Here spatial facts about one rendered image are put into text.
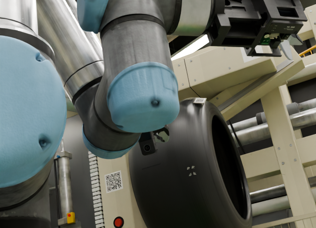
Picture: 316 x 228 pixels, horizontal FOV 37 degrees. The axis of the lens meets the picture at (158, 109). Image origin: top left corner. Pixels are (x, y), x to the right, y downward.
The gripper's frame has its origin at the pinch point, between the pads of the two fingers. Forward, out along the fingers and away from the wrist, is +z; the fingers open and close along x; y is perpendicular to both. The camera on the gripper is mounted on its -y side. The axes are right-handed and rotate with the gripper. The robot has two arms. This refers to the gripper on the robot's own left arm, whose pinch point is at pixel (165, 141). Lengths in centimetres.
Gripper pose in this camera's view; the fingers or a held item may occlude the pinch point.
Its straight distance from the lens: 153.9
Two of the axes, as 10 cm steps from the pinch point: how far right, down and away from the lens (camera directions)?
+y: -1.0, -8.5, 5.1
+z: 4.3, 4.2, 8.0
